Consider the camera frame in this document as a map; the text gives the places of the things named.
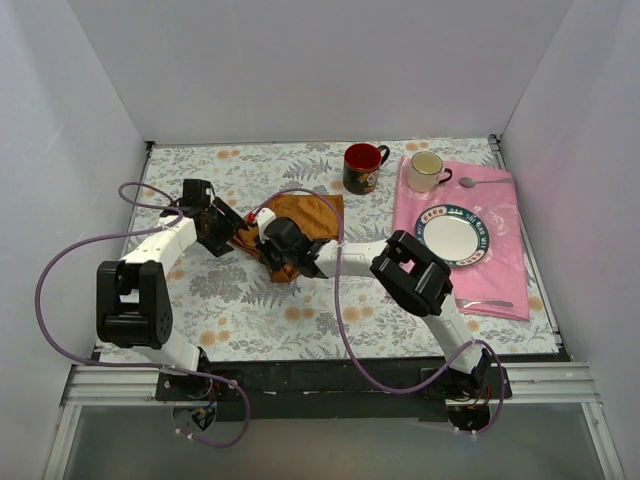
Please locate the aluminium frame rail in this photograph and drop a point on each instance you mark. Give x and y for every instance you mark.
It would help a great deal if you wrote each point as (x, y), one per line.
(95, 386)

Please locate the black red floral mug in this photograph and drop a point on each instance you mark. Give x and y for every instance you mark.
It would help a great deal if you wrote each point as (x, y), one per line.
(362, 163)

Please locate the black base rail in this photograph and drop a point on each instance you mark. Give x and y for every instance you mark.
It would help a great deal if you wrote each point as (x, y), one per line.
(334, 389)

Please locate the silver spoon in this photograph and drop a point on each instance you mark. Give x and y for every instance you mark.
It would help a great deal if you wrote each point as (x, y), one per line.
(468, 182)

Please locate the orange brown cloth napkin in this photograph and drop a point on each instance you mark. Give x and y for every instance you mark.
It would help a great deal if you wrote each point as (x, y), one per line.
(313, 216)

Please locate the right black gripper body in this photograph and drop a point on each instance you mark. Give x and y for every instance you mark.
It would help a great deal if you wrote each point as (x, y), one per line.
(270, 248)

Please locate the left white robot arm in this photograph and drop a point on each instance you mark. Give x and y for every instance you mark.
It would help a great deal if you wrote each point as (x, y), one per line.
(132, 300)

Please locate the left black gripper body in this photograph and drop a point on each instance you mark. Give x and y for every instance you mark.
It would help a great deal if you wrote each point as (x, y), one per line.
(228, 216)

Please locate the cream enamel cup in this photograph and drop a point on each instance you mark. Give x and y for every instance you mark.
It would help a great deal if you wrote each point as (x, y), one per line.
(426, 171)

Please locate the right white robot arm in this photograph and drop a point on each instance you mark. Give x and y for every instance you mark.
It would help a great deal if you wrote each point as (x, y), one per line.
(414, 277)

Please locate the white plate blue rim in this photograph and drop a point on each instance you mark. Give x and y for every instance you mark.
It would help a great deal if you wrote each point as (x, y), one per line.
(453, 233)

